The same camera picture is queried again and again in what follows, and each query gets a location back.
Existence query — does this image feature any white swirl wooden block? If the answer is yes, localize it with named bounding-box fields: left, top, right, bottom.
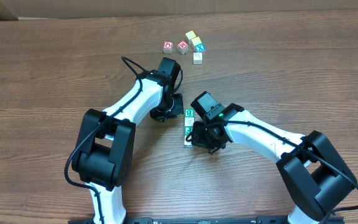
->
left=184, top=117, right=195, bottom=127

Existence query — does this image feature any green picture wooden block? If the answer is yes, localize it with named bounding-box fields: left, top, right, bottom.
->
left=184, top=126, right=193, bottom=136

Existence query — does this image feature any white leaf wooden block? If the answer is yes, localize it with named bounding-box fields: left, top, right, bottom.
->
left=184, top=136, right=193, bottom=147

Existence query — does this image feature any red letter wooden block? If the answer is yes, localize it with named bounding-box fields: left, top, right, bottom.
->
left=177, top=40, right=189, bottom=55

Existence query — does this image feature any yellow wooden block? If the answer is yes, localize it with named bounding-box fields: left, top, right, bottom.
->
left=185, top=30, right=196, bottom=44
left=190, top=37, right=202, bottom=50
left=184, top=108, right=195, bottom=118

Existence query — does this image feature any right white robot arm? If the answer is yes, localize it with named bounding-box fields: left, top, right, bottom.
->
left=186, top=91, right=357, bottom=223

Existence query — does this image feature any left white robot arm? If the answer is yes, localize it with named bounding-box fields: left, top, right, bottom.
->
left=64, top=57, right=184, bottom=223

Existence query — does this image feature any white drawing wooden block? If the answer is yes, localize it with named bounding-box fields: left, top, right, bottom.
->
left=193, top=52, right=203, bottom=65

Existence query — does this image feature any red circle wooden block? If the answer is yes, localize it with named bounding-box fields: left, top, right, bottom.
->
left=163, top=41, right=173, bottom=54

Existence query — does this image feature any blue X wooden block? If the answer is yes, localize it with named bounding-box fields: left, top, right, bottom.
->
left=195, top=44, right=206, bottom=53

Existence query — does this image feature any yellow top wooden block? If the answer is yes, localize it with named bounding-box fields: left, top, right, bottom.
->
left=185, top=30, right=196, bottom=44

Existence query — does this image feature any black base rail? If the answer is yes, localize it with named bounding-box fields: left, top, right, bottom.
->
left=67, top=215, right=345, bottom=224

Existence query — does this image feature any cardboard box wall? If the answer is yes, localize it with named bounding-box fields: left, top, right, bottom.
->
left=0, top=0, right=358, bottom=21

